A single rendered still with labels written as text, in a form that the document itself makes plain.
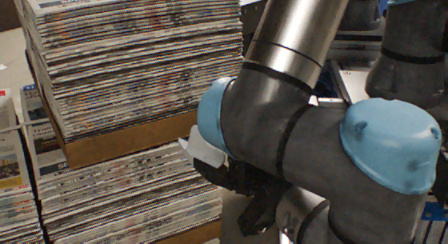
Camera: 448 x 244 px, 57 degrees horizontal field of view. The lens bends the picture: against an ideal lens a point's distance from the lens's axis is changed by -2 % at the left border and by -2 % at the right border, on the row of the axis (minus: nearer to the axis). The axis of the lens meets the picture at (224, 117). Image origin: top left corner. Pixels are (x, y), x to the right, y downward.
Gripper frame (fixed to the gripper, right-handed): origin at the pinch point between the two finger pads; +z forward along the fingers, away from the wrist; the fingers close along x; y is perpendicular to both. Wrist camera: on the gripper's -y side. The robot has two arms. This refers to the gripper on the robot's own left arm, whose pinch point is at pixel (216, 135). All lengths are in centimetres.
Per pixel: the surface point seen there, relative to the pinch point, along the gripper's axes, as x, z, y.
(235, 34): -5.9, 4.6, 13.5
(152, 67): 7.6, 4.3, 11.0
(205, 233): 0.8, 3.2, -22.2
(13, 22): 15, 395, -79
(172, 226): 6.7, 3.9, -18.4
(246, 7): -59, 87, -7
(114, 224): 16.2, 4.0, -13.8
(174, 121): 4.8, 4.2, 1.8
